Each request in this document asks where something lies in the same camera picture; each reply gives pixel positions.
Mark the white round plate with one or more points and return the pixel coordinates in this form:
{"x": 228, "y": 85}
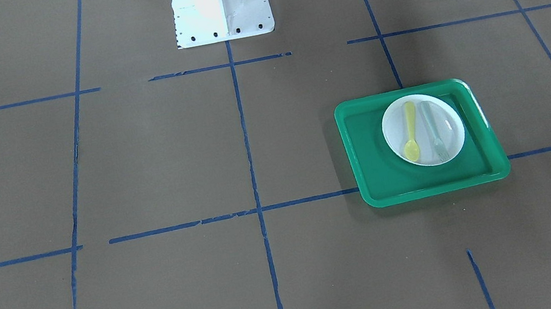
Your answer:
{"x": 449, "y": 124}

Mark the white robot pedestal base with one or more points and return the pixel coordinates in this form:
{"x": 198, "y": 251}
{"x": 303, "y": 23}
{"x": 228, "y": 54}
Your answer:
{"x": 205, "y": 22}

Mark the green plastic tray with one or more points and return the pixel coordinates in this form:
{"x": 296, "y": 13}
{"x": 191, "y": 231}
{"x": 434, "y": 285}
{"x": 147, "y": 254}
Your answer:
{"x": 385, "y": 180}

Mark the grey plastic fork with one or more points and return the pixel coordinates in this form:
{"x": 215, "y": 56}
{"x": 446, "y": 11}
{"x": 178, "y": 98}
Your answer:
{"x": 438, "y": 144}

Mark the yellow plastic spoon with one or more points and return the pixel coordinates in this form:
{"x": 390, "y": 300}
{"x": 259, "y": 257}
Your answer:
{"x": 411, "y": 147}

